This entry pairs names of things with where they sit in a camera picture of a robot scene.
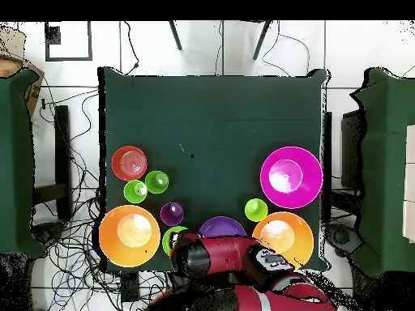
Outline thin black cable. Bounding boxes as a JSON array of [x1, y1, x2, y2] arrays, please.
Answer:
[[260, 20, 311, 78], [122, 20, 140, 76]]

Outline black floor power box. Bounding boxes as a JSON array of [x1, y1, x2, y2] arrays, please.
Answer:
[[120, 273, 141, 302]]

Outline black square floor frame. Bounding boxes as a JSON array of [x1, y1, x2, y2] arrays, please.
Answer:
[[44, 20, 93, 62]]

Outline black tripod leg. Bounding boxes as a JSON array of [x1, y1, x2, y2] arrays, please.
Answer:
[[168, 20, 183, 52], [252, 20, 274, 62]]

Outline green side table cloth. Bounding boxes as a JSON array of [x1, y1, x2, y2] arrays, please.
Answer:
[[349, 66, 415, 279], [0, 69, 48, 260]]

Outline green plastic cup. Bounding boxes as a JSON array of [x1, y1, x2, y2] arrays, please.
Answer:
[[244, 198, 269, 223], [144, 170, 170, 195], [123, 179, 149, 205]]

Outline black stand bar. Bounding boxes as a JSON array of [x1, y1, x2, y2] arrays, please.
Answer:
[[32, 104, 73, 221], [320, 111, 333, 224]]

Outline small red plastic bowl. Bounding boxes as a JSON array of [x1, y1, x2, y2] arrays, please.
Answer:
[[111, 145, 148, 182]]

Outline large pink plastic bowl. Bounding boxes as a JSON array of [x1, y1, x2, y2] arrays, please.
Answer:
[[259, 146, 324, 210]]

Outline dark green table cloth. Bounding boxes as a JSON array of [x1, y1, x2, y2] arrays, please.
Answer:
[[97, 66, 332, 273]]

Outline black equipment box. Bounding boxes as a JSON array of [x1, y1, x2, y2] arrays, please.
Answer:
[[340, 109, 365, 190]]

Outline brown cardboard box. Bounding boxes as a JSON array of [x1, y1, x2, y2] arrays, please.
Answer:
[[0, 25, 45, 117]]

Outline large orange plastic bowl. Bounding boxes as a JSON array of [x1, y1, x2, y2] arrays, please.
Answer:
[[251, 211, 314, 271], [98, 204, 162, 269]]

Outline tangle of floor cables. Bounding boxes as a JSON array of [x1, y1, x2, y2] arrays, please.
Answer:
[[30, 87, 111, 311]]

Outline purple plastic bowl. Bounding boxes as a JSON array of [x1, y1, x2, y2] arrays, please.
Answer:
[[198, 215, 248, 239]]

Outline small green plastic bowl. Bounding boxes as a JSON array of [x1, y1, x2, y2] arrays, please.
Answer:
[[161, 225, 189, 257]]

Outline purple plastic cup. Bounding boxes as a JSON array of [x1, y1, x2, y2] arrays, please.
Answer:
[[160, 202, 185, 227]]

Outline grey round stand base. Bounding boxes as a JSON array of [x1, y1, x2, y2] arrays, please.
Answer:
[[325, 222, 362, 258]]

